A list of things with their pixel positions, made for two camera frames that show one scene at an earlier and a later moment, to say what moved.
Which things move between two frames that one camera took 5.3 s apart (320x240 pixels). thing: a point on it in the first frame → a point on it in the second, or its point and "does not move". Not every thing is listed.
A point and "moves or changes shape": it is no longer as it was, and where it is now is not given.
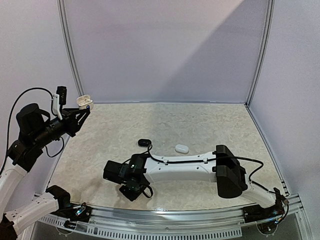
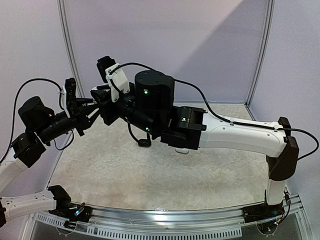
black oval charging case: x=144 y=142 does not move
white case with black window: x=84 y=102 moves or changes shape
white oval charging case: x=181 y=148 does not move
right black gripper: x=128 y=191 → x=107 y=109
